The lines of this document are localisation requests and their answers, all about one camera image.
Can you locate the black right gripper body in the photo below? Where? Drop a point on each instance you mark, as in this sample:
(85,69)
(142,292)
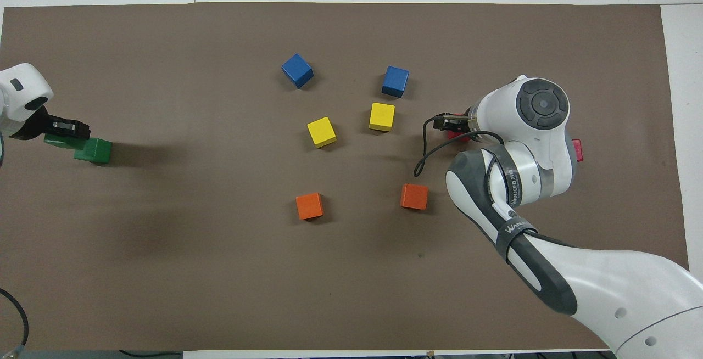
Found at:
(456,122)

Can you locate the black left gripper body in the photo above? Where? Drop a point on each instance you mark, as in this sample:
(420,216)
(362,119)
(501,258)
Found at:
(34,127)

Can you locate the green wooden block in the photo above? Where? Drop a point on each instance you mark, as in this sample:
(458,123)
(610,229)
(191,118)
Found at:
(99,153)
(55,142)

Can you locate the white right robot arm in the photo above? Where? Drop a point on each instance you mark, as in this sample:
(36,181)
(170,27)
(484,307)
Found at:
(538,128)

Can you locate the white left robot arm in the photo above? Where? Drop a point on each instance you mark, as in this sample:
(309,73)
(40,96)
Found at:
(22,95)

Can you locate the yellow wooden block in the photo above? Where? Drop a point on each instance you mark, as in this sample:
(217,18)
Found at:
(381,116)
(321,130)

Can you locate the blue wooden block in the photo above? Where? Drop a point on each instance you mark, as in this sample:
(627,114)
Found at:
(395,80)
(296,69)

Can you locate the orange wooden block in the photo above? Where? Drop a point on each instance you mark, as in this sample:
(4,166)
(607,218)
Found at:
(414,196)
(309,205)

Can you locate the brown paper mat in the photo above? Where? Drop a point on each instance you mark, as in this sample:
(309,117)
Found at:
(351,271)

